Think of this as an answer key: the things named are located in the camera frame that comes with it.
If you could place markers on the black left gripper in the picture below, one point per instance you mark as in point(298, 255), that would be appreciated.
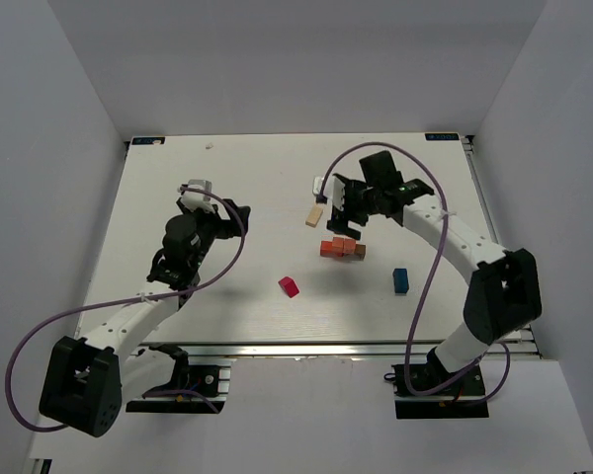
point(228, 223)

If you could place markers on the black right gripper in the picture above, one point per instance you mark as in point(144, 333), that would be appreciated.
point(349, 206)

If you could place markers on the orange cube with window print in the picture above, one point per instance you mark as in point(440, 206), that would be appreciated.
point(349, 246)

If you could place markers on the red-orange rectangular block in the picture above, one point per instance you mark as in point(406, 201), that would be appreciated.
point(326, 250)

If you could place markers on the cream rectangular wood block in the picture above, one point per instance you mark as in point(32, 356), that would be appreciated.
point(314, 216)

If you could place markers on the blue rectangular block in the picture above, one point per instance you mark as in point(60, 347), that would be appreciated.
point(400, 281)

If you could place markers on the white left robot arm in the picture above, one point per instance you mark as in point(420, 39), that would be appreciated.
point(90, 379)

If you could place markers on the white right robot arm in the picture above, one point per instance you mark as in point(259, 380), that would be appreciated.
point(503, 291)

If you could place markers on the brown rectangular block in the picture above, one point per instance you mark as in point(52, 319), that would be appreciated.
point(359, 252)

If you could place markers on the red roof-shaped block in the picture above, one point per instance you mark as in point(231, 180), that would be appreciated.
point(289, 286)

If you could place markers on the blue label right corner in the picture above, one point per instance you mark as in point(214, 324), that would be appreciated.
point(441, 136)

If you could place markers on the blue label corner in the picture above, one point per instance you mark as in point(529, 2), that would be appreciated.
point(147, 141)
point(441, 136)

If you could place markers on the blue label left corner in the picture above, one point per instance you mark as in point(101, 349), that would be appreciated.
point(147, 141)

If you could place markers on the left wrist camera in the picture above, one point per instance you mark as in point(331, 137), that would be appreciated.
point(194, 195)

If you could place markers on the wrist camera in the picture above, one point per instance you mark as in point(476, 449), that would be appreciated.
point(194, 195)
point(331, 191)

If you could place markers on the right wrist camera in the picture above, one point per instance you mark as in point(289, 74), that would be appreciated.
point(331, 191)

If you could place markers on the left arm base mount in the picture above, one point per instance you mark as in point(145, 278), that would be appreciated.
point(166, 379)

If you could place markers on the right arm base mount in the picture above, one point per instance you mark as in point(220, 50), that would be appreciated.
point(462, 400)

